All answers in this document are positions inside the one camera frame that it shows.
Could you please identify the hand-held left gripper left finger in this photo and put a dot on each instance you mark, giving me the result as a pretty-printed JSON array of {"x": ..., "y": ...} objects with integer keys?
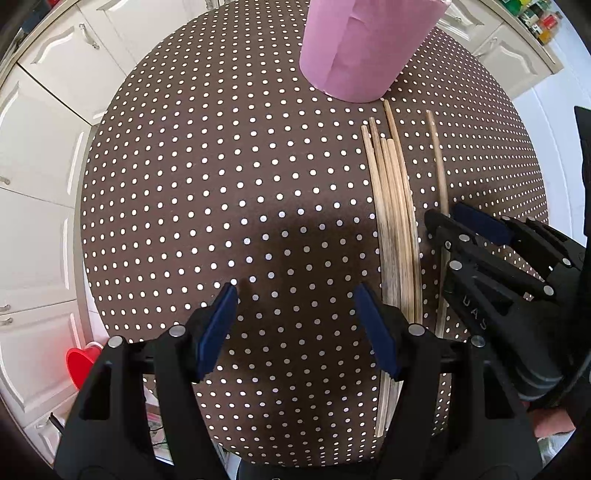
[{"x": 217, "y": 337}]

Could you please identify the yellow green oil bottle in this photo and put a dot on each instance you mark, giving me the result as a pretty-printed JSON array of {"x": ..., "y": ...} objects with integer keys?
[{"x": 517, "y": 2}]

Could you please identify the brown polka dot tablecloth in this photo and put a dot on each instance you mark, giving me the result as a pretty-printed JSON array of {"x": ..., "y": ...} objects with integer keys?
[{"x": 207, "y": 184}]

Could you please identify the bundle of wooden chopsticks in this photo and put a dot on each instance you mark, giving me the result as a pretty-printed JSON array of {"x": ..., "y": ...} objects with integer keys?
[{"x": 392, "y": 207}]

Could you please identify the red heart-shaped container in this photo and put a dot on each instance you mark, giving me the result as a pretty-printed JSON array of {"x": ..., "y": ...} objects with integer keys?
[{"x": 83, "y": 364}]

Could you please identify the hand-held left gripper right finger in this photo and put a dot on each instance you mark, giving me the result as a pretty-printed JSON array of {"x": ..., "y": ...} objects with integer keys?
[{"x": 378, "y": 337}]

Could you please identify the single wooden chopstick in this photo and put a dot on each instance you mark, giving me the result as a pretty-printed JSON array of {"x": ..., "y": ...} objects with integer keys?
[{"x": 436, "y": 152}]

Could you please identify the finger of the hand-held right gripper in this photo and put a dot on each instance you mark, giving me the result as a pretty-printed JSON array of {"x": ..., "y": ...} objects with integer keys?
[
  {"x": 482, "y": 224},
  {"x": 475, "y": 286}
]

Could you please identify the red label sauce bottle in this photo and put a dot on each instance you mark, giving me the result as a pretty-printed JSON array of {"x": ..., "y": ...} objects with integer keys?
[{"x": 548, "y": 21}]

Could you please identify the pink cup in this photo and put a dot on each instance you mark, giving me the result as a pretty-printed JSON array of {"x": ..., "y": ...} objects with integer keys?
[{"x": 360, "y": 46}]

